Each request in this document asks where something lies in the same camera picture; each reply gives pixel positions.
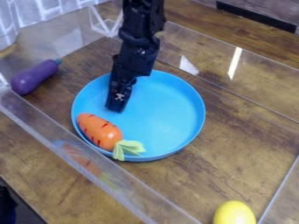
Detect blue plastic plate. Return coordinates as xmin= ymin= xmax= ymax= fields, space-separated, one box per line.
xmin=71 ymin=70 xmax=206 ymax=162

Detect clear acrylic enclosure wall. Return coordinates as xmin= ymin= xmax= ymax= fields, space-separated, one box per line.
xmin=0 ymin=3 xmax=299 ymax=224

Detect orange toy carrot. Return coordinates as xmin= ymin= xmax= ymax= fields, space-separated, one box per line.
xmin=77 ymin=113 xmax=146 ymax=161

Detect white curtain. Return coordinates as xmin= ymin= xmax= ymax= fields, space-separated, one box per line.
xmin=0 ymin=0 xmax=109 ymax=51

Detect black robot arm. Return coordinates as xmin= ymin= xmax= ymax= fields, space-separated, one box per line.
xmin=106 ymin=0 xmax=166 ymax=112

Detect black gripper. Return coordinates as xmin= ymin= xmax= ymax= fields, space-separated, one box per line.
xmin=106 ymin=38 xmax=161 ymax=113

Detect purple toy eggplant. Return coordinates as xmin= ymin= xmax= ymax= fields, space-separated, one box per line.
xmin=11 ymin=59 xmax=62 ymax=95

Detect yellow toy lemon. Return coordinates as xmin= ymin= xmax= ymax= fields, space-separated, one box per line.
xmin=213 ymin=200 xmax=258 ymax=224

